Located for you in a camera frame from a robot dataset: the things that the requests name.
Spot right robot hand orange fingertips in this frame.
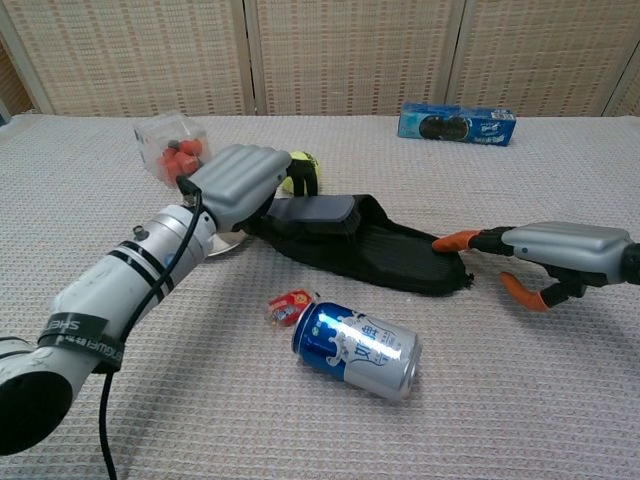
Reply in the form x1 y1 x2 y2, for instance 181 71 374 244
432 221 632 312

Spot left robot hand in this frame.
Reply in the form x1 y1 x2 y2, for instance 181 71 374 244
189 143 321 236

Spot black brush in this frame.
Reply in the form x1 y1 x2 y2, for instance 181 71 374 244
266 194 362 237

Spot black slipper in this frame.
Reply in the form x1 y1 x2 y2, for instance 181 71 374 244
244 193 475 296

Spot round steel plate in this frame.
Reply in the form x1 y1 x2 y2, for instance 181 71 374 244
204 229 251 259

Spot yellow tennis ball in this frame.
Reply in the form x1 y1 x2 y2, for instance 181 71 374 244
279 149 322 196

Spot clear box with orange parts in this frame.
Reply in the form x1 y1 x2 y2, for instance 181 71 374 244
133 110 210 187

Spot red candy wrapper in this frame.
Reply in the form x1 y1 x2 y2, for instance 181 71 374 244
264 287 321 329

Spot woven beige tablecloth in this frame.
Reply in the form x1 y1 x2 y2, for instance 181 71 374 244
0 113 640 480

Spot woven folding screen panel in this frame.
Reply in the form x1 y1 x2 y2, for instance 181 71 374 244
602 54 640 117
244 0 464 117
447 0 640 117
0 0 254 117

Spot blue cookie box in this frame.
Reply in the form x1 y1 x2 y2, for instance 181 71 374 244
397 102 518 147

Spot blue and silver drink can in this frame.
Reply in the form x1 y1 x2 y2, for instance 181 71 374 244
291 301 423 403

